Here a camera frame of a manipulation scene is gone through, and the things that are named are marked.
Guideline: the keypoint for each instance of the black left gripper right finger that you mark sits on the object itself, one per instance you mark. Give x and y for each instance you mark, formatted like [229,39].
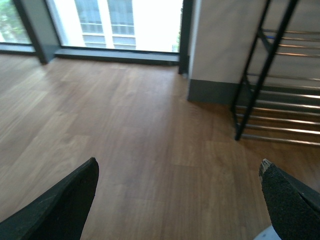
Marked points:
[293,207]

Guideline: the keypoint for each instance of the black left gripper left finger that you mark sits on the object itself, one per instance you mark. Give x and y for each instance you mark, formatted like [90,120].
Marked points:
[60,213]

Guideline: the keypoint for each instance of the black metal shoe rack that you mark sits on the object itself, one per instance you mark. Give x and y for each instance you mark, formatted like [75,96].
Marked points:
[278,95]

